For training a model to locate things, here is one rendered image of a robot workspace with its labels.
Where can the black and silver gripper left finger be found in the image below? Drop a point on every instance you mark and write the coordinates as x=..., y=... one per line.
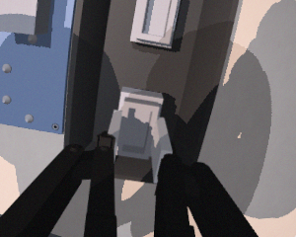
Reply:
x=36, y=211

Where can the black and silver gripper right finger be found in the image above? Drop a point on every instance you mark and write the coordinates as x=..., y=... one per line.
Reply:
x=213, y=210

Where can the pale grey rectangular block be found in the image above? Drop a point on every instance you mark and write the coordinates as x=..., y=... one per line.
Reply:
x=28, y=17

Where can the light grey rectangular block with pocket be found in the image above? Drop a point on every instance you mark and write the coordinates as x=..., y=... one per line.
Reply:
x=159, y=21
x=140, y=124

